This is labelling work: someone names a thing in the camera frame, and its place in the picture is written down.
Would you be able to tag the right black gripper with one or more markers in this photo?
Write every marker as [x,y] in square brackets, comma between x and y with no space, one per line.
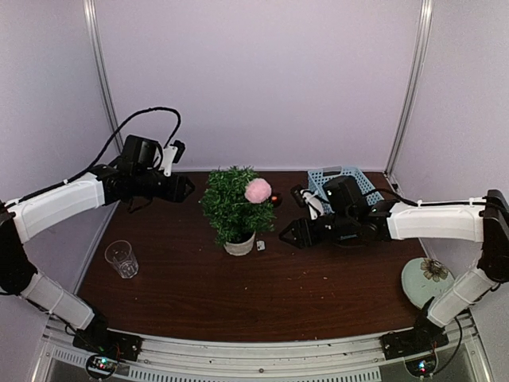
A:
[299,225]

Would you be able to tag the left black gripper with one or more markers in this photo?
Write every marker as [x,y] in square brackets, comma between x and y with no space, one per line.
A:
[175,192]

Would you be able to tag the small green christmas tree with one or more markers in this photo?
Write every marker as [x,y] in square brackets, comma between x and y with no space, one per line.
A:
[228,210]

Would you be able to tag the red bauble ornament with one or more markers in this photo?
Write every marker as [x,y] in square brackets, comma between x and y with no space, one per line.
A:
[276,199]

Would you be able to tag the pink pompom ornament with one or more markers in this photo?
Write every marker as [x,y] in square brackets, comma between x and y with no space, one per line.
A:
[257,191]

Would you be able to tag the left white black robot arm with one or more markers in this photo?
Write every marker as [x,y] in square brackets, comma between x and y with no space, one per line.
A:
[144,169]

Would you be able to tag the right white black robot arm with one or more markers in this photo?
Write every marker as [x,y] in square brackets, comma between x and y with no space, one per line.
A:
[342,210]

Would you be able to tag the white tree pot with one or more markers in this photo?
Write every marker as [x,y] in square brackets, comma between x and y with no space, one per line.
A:
[242,246]

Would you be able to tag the clear drinking glass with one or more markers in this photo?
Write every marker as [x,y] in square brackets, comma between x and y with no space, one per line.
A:
[121,257]

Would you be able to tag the pale green floral plate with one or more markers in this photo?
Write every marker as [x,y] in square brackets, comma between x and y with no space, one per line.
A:
[423,279]

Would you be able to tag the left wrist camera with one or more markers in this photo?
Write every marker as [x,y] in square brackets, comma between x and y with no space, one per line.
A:
[171,155]

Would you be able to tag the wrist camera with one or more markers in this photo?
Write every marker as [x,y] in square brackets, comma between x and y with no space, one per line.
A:
[171,155]
[308,200]

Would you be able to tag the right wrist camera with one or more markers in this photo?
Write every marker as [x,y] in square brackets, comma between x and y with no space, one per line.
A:
[308,200]

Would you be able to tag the left aluminium frame post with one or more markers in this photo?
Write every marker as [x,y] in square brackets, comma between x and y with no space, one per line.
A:
[92,24]

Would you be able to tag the aluminium frame post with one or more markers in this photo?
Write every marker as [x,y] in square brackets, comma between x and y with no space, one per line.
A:
[92,24]
[420,51]

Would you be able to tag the front aluminium rail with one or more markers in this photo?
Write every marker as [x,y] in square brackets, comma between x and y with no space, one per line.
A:
[358,358]

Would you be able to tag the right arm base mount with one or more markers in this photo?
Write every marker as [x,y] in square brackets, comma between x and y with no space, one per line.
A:
[416,348]

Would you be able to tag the right aluminium frame post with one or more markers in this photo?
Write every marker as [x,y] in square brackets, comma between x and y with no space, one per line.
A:
[420,51]

